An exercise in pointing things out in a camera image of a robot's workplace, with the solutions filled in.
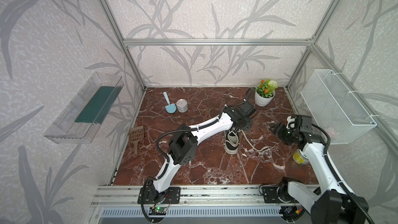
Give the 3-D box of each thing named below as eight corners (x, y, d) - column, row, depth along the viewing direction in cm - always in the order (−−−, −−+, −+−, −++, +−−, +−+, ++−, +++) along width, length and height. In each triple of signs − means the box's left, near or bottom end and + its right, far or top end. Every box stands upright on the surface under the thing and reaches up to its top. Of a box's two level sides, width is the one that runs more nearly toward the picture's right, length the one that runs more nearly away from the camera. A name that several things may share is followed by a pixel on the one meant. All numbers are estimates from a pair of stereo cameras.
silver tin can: (176, 112, 108) (175, 107, 103) (178, 104, 113) (177, 98, 108) (187, 112, 108) (186, 107, 103) (188, 104, 113) (187, 98, 108)
